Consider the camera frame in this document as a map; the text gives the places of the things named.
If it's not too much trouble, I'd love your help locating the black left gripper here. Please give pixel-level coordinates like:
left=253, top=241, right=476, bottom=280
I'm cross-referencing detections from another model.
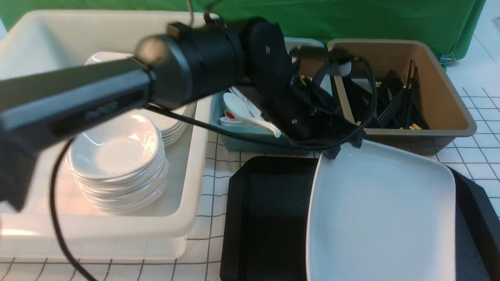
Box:
left=250, top=75, right=366, bottom=160

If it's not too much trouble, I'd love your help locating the large white rice plate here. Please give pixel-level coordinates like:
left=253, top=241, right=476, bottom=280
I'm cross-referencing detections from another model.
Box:
left=305, top=140, right=457, bottom=281

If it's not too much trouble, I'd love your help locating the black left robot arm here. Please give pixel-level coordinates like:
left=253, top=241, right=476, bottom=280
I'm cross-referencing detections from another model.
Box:
left=0, top=17, right=361, bottom=211

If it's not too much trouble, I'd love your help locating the pile of black chopsticks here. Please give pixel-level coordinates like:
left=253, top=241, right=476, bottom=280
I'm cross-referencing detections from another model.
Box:
left=343, top=59, right=429, bottom=130

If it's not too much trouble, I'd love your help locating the brown plastic bin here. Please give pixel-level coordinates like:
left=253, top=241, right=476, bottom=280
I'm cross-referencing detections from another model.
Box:
left=327, top=39, right=477, bottom=155

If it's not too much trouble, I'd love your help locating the pile of white spoons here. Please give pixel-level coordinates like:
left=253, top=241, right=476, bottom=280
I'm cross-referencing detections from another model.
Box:
left=223, top=87, right=282, bottom=138

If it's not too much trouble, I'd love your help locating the teal plastic bin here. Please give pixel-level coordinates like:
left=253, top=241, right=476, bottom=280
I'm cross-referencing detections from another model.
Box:
left=209, top=37, right=325, bottom=155

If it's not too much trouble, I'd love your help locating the black serving tray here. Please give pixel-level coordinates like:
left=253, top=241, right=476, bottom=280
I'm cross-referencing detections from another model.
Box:
left=220, top=156, right=500, bottom=281

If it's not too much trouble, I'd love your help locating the white checkered tablecloth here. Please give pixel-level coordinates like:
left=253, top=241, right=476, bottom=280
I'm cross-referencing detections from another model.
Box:
left=1, top=34, right=499, bottom=281

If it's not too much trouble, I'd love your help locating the metal binder clip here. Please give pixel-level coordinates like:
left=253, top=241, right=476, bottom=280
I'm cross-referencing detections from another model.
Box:
left=439, top=53, right=457, bottom=68

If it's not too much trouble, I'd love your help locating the green backdrop cloth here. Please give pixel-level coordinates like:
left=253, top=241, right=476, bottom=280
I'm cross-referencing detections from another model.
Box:
left=0, top=0, right=486, bottom=61

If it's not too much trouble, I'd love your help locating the stack of white square plates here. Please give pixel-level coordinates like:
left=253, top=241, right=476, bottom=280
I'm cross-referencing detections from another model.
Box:
left=85, top=52, right=196, bottom=146

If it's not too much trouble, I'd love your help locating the stack of small white bowls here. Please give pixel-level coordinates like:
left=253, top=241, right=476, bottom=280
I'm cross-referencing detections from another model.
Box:
left=66, top=111, right=169, bottom=214

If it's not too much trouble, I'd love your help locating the large white plastic tub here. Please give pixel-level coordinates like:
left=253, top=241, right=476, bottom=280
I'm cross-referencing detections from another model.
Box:
left=1, top=10, right=208, bottom=261

